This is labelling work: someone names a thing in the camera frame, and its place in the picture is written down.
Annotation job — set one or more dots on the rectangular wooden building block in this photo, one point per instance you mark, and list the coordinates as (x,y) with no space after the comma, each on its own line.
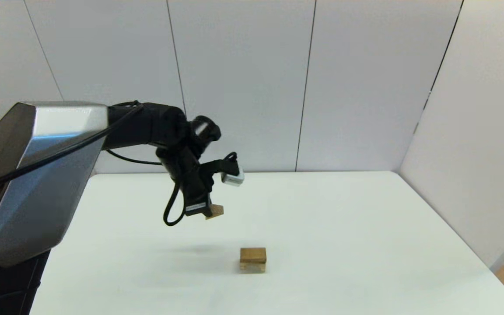
(253,254)

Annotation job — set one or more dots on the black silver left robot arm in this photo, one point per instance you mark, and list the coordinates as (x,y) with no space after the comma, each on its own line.
(59,144)

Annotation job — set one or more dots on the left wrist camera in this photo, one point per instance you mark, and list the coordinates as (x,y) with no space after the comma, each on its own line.
(233,177)

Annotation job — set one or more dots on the triangular wooden building block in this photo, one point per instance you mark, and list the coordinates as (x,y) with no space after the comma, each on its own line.
(215,211)

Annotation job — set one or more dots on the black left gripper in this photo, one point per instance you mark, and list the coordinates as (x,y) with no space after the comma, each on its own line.
(195,188)

